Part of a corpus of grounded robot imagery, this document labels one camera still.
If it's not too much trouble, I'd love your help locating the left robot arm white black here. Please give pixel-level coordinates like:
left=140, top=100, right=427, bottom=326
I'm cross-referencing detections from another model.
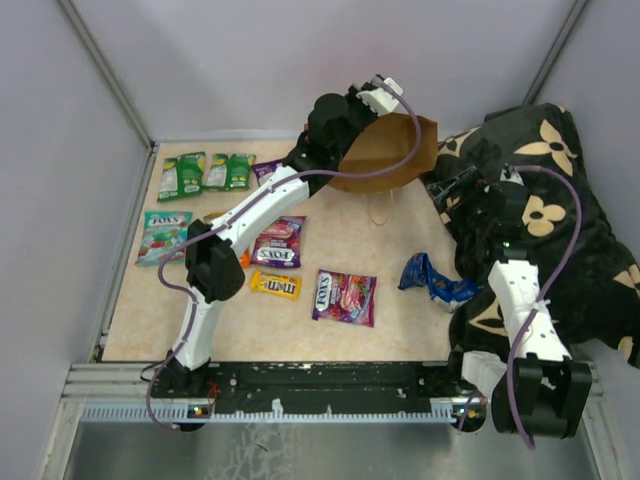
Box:
left=149, top=80, right=403, bottom=397

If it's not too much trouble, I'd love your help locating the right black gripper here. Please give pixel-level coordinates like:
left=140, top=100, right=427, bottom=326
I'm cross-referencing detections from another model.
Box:
left=425, top=167, right=493, bottom=236

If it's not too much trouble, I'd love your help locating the white toothed cable rail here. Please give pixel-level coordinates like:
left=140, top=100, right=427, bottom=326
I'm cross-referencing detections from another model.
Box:
left=80, top=400, right=463, bottom=424

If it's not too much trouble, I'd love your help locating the colourful candy bag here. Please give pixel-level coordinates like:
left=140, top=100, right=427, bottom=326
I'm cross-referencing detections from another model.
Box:
left=135, top=211, right=192, bottom=266

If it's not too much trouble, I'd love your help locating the red brown paper bag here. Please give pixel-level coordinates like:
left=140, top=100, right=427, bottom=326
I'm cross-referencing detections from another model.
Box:
left=325, top=112, right=439, bottom=226

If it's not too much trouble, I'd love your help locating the yellow chocolate candy packet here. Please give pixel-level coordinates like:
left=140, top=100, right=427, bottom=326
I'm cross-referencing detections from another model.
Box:
left=249, top=270, right=302, bottom=300

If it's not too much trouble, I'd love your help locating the orange candy bag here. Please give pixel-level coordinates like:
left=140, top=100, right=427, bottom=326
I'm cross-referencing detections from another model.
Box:
left=202, top=211, right=250, bottom=268

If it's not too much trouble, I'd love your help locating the purple candy bag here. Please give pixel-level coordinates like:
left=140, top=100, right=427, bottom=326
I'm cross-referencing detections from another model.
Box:
left=311, top=269, right=377, bottom=328
left=251, top=159, right=283, bottom=186
left=250, top=216, right=306, bottom=269

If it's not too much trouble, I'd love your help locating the black floral pillow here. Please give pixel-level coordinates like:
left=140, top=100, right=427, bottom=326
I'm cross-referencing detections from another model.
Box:
left=422, top=103, right=639, bottom=367

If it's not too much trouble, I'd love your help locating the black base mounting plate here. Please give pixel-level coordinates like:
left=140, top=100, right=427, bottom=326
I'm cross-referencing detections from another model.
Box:
left=151, top=361, right=462, bottom=416

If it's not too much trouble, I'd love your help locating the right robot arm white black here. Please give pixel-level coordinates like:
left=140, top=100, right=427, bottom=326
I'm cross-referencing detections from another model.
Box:
left=426, top=165, right=592, bottom=450

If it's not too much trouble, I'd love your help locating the green yellow snack bag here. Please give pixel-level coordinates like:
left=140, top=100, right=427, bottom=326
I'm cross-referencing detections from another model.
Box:
left=157, top=152, right=206, bottom=202
left=203, top=153, right=256, bottom=192

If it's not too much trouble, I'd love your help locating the blue tortilla chips bag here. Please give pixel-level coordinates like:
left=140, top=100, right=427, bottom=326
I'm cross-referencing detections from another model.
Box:
left=398, top=252, right=482, bottom=313

